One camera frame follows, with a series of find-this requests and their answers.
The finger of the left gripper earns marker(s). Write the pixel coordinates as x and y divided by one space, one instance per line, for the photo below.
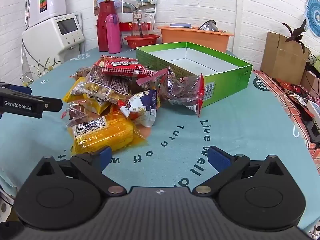
19 100

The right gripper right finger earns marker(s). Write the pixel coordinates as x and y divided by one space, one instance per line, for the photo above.
229 168

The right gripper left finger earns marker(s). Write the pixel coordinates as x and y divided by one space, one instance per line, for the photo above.
89 167

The yellow corn snack pack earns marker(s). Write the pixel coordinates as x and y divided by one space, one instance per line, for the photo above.
113 130

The white blue snack bag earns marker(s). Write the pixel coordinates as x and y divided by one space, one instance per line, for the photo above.
141 108

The clear red-edged jujube bag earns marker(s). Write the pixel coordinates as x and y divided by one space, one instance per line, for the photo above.
186 91

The red checkered noodle snack bag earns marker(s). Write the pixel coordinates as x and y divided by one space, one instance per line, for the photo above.
123 66

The white countertop water dispenser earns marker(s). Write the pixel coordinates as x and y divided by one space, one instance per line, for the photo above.
49 44

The yellow biscuit snack bag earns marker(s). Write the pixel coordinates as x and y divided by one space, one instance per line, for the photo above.
100 89

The clear brown pastry pack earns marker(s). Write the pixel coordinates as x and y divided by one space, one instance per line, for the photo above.
81 72

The green cardboard box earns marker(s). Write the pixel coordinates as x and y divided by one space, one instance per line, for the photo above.
223 74

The brown cardboard box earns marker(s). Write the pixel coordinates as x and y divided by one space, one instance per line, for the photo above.
284 60

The orange plastic basin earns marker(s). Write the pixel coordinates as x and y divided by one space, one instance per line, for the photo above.
215 40

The pink thermos bottle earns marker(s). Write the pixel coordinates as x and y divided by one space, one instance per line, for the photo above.
113 34

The red plastic basket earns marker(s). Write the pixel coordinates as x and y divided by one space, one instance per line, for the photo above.
135 41

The dark red thermos jug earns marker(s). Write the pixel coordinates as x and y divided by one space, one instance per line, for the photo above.
106 8

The steel bowl in basin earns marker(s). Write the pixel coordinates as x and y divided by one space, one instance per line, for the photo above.
209 25

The stacked bowls with blue lid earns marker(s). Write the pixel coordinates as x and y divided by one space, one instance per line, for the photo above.
180 25

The dark purple plant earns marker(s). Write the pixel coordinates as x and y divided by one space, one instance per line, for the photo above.
296 34

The white wall water purifier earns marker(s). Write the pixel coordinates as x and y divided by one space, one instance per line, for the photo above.
37 11

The blue round wall decoration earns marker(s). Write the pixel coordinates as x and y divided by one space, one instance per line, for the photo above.
312 15

